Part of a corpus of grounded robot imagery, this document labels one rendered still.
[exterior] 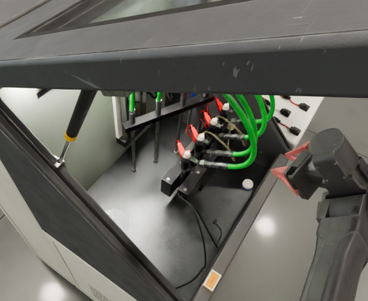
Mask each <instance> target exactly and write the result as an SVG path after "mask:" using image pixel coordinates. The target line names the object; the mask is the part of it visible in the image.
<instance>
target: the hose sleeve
mask: <svg viewBox="0 0 368 301"><path fill-rule="evenodd" d="M228 164H229V163H226V162H214V161H205V163H204V166H205V167H209V168H220V169H224V170H229V169H228Z"/></svg>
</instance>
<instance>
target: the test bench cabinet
mask: <svg viewBox="0 0 368 301"><path fill-rule="evenodd" d="M42 231H43V230H42ZM43 233H44V234H45V236H46V237H47V239H48V241H49V243H50V244H51V246H52V248H53V249H54V251H55V252H56V254H57V256H58V258H59V259H60V261H61V263H62V264H63V266H64V267H65V269H66V271H67V273H68V274H69V276H70V278H71V279H72V281H73V283H74V284H75V286H76V288H78V289H79V290H81V291H82V292H83V293H84V294H86V295H87V296H88V297H89V298H91V299H92V300H93V301H137V300H136V299H134V298H133V297H131V296H130V295H129V294H128V293H126V292H125V291H124V290H122V289H121V288H119V287H118V286H117V285H116V284H114V283H113V282H112V281H110V280H109V279H107V278H106V277H105V276H104V275H102V274H101V273H100V272H98V271H97V270H95V269H94V268H93V267H91V266H90V265H89V264H88V263H86V262H85V261H83V260H82V259H81V258H79V257H78V256H77V255H76V254H74V253H73V252H71V251H70V250H69V249H67V248H66V247H65V246H63V245H62V244H61V243H59V242H58V241H57V240H55V239H54V238H53V237H51V236H50V235H49V234H47V233H46V232H45V231H43Z"/></svg>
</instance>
